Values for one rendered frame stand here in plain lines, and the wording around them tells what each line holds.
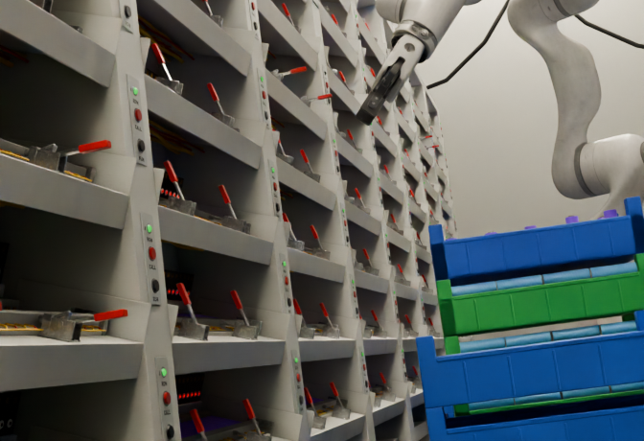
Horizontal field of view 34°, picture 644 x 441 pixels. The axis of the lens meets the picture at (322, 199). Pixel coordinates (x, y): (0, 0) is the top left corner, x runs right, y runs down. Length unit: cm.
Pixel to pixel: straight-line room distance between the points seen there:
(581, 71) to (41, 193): 146
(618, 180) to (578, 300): 84
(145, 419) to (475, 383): 43
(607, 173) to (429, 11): 59
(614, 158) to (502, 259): 86
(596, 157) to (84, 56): 132
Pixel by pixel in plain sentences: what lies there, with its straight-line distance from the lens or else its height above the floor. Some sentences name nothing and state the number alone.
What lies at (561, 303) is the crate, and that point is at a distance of 150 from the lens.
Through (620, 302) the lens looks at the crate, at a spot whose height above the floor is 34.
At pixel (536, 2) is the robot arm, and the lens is 238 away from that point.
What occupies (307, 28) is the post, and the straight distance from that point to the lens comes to 285.
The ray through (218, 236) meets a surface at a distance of 172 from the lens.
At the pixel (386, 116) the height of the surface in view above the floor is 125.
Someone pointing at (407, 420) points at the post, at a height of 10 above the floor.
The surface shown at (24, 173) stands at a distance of 114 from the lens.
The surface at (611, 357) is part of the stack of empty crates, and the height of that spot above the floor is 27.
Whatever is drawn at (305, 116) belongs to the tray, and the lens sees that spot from 255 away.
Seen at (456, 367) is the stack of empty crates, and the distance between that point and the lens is 119.
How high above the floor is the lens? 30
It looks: 9 degrees up
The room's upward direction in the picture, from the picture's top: 7 degrees counter-clockwise
